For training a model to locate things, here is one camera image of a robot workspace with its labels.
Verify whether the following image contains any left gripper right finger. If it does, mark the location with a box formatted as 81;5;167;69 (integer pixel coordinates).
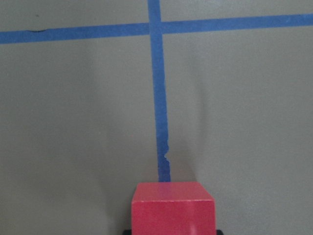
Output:
216;230;224;235

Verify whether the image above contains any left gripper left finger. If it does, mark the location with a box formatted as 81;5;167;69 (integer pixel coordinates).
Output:
123;229;132;235

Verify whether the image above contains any blue tape strip crosswise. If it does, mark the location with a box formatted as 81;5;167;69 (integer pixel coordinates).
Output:
0;14;313;44

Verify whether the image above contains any blue tape strip lengthwise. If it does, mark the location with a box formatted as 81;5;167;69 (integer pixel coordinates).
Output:
148;0;171;182

